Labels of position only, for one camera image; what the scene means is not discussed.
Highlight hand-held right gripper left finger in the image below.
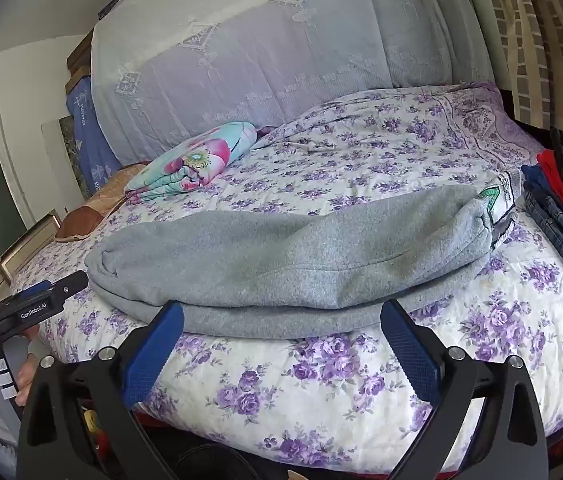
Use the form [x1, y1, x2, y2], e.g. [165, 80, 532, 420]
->
[16, 301, 185, 480]

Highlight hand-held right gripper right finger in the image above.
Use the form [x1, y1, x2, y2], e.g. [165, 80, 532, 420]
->
[379, 299, 549, 480]

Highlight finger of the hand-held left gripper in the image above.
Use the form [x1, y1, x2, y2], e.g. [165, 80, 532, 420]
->
[22, 281, 55, 298]
[49, 270, 89, 302]

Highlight grey pants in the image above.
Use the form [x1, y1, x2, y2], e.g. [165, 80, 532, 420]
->
[84, 170, 519, 339]

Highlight person's left hand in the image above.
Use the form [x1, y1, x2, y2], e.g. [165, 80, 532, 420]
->
[0, 322, 41, 418]

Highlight brown cushion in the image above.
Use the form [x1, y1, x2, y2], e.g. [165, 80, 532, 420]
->
[55, 206, 105, 243]

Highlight blue patterned bedding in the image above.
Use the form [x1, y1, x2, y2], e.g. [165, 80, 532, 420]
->
[66, 77, 122, 196]

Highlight folded teal pink floral blanket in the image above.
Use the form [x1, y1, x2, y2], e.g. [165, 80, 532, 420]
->
[124, 121, 258, 205]

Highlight blue jeans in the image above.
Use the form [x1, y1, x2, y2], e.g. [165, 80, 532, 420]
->
[524, 180, 563, 311]

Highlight purple floral bedspread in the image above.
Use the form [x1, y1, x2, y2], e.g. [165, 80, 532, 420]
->
[9, 81, 563, 476]

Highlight blue garment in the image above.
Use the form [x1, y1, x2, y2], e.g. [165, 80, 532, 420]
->
[520, 162, 549, 193]

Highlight beige checked curtain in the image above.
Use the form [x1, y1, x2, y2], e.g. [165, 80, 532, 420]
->
[476, 0, 563, 151]

